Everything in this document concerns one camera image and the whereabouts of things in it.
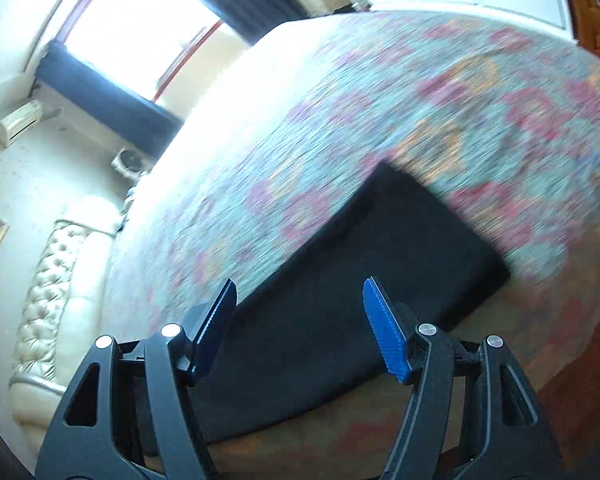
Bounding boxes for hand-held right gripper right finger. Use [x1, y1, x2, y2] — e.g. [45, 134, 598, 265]
[362, 276, 567, 480]

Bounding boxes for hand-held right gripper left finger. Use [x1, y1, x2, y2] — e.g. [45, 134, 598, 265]
[34, 279, 238, 480]

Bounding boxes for black pants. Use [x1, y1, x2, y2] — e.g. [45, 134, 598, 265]
[190, 160, 512, 443]

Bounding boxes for cream tufted leather headboard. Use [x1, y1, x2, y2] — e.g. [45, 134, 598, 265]
[9, 204, 125, 442]

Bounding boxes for white box fan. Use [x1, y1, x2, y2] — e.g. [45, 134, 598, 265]
[111, 147, 149, 177]

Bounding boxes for floral bedspread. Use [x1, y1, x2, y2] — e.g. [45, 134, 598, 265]
[102, 9, 600, 467]

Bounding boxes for dark blue curtain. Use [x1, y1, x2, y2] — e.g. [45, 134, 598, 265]
[159, 0, 322, 47]
[34, 41, 184, 162]

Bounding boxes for white air conditioner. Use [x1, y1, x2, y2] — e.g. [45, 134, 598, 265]
[0, 100, 47, 149]

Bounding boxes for window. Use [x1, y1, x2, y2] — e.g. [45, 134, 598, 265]
[62, 0, 222, 102]

